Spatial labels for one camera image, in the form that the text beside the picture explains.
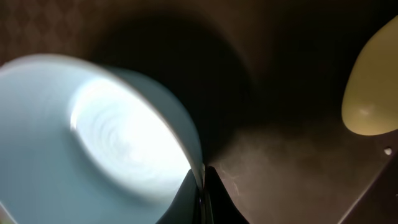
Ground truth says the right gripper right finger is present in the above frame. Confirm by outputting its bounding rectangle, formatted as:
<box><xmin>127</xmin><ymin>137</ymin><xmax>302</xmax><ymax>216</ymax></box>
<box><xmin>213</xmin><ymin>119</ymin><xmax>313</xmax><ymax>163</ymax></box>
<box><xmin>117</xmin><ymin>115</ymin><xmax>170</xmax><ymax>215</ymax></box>
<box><xmin>204</xmin><ymin>166</ymin><xmax>249</xmax><ymax>224</ymax></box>

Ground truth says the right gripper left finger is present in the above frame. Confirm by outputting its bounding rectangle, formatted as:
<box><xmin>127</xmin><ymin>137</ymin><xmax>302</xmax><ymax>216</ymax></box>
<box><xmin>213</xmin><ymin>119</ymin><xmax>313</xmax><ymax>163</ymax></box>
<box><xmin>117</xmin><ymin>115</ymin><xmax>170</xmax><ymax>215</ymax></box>
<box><xmin>157</xmin><ymin>170</ymin><xmax>201</xmax><ymax>224</ymax></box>

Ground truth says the light blue rice bowl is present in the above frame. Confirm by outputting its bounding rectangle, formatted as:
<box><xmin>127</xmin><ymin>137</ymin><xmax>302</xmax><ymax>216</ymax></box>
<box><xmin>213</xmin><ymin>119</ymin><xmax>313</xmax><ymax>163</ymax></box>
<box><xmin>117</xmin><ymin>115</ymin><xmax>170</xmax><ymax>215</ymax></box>
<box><xmin>1</xmin><ymin>54</ymin><xmax>205</xmax><ymax>223</ymax></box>

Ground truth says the yellow plastic spoon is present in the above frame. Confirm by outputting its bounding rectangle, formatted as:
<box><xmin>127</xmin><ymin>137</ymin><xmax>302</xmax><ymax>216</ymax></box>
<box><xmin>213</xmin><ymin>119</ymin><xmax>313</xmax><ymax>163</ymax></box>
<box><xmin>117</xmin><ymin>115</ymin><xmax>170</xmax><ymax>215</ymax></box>
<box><xmin>341</xmin><ymin>17</ymin><xmax>397</xmax><ymax>136</ymax></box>

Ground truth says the dark brown serving tray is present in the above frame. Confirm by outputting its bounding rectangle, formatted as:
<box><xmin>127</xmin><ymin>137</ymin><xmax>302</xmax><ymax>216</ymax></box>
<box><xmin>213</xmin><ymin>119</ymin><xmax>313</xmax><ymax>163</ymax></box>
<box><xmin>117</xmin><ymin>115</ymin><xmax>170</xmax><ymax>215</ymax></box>
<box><xmin>1</xmin><ymin>0</ymin><xmax>397</xmax><ymax>223</ymax></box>

